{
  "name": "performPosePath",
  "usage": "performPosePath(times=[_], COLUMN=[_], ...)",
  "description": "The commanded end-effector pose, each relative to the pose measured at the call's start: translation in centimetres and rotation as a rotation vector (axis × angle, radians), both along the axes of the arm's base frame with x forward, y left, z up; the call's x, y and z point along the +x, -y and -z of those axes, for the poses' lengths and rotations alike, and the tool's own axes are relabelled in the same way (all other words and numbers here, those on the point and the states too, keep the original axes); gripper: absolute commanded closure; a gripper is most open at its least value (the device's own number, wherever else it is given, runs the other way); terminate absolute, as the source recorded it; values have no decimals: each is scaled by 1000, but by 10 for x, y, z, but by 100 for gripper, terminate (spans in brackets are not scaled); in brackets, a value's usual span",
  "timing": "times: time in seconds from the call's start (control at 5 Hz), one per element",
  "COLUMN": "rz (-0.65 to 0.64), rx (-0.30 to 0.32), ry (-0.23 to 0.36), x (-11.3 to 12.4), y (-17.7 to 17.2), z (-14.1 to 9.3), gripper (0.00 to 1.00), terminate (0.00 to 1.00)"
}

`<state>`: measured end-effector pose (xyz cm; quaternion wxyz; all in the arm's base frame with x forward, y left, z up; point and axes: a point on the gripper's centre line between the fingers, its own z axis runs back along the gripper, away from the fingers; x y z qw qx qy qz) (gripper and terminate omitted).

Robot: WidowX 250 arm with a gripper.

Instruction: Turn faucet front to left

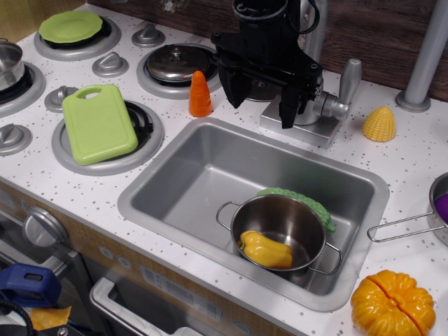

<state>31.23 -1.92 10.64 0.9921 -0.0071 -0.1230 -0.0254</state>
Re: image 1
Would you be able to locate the silver toy faucet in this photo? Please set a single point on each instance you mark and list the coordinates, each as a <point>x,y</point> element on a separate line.
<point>322,118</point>

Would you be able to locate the yellow toy corn piece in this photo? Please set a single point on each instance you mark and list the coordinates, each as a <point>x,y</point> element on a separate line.
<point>380,125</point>

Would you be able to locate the blue clamp tool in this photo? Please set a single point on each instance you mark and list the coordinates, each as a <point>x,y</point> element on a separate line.
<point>30,286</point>

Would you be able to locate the grey stove knob left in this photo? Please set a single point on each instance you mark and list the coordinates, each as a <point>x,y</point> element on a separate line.
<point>14,138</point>

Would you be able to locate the far left stove burner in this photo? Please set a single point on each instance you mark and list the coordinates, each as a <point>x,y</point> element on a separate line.
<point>30,96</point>

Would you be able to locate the steel pot in sink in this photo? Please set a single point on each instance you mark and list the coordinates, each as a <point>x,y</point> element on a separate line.
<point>284,220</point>

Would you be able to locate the green toy plate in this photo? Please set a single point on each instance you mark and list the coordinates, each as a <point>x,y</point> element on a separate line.
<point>70,27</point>

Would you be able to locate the steel pot at left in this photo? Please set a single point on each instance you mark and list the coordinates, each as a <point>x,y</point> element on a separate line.
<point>12,66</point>

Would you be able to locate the purple toy in saucepan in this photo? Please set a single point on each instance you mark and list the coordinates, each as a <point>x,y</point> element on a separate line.
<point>441,208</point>

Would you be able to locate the silver sink basin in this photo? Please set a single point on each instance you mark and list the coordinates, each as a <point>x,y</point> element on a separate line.
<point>215,181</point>

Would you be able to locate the front right stove burner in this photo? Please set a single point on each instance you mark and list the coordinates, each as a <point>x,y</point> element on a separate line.
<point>149,132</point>

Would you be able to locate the steel saucepan with handle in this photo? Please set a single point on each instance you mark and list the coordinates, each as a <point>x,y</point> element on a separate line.
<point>438,188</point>

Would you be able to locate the grey vertical pole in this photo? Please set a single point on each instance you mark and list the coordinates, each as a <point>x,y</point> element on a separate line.
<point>415,97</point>

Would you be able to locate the green toy pea pod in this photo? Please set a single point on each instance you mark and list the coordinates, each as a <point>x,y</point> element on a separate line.
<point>317,207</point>

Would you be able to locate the grey stove knob lower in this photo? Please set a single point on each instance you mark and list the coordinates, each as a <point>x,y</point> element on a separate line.
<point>53,100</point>

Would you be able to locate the stove burner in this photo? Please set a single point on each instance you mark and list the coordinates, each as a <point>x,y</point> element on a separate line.
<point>102,42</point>
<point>30,96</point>
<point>149,132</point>
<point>176,90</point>

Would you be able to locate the green toy cutting board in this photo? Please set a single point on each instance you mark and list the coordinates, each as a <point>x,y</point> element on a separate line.
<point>98,124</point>

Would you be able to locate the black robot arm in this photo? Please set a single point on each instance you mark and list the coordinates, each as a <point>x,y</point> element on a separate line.
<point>260,8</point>

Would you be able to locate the back right stove burner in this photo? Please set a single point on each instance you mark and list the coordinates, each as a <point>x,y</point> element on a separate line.
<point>176,90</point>

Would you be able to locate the oven door handle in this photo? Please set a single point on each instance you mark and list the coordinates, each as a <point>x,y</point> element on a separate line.
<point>130,309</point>

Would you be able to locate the grey stove knob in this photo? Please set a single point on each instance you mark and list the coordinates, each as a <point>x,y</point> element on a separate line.
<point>14,138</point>
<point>110,65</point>
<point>53,100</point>
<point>148,37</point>

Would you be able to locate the grey stove knob top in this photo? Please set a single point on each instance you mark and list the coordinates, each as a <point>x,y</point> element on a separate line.
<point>148,37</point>

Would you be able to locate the orange toy carrot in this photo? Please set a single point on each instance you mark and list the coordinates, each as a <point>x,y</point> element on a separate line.
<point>199,96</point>

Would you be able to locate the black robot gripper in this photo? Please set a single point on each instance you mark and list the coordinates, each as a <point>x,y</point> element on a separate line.
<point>266,48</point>

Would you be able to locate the orange toy pumpkin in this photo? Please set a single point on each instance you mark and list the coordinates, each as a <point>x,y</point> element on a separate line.
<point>390,303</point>

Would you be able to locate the steel pot lid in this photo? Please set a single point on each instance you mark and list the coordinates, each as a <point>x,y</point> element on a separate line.
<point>177,63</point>

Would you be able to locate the back left stove burner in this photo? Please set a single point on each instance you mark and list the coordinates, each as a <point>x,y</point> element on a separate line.
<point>102,42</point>

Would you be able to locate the grey oven dial knob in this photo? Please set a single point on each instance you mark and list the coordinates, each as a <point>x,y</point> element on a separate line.
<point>41,229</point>

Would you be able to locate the yellow toy bell pepper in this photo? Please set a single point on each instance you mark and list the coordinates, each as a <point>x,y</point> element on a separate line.
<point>265,251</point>

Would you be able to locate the grey stove knob middle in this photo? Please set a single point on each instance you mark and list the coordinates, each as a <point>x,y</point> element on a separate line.
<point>110,65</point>

